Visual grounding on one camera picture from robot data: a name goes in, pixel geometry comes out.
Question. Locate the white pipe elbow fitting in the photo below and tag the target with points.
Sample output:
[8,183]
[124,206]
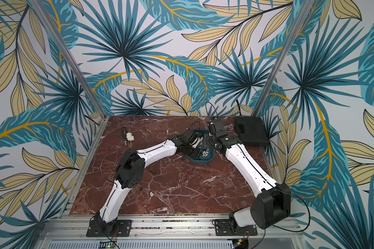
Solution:
[130,137]

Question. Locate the black plastic tool case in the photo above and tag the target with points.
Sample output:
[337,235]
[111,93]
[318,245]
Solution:
[251,131]

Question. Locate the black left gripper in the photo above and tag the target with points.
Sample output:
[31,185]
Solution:
[195,153]

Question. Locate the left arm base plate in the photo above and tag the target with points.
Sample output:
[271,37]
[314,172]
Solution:
[109,228]

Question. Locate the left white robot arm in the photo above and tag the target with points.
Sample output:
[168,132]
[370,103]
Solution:
[133,163]

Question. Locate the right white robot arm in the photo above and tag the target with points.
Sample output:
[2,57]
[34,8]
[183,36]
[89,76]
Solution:
[272,200]

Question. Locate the teal plastic storage box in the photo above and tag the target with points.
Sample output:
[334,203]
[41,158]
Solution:
[205,151]

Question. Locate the aluminium frame rail front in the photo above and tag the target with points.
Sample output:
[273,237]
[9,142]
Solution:
[169,232]

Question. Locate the black orange screwdriver handle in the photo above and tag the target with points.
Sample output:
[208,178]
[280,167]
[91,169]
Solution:
[124,135]

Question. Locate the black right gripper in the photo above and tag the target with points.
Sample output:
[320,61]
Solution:
[213,140]

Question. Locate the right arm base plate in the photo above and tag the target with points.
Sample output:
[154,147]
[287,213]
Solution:
[226,227]

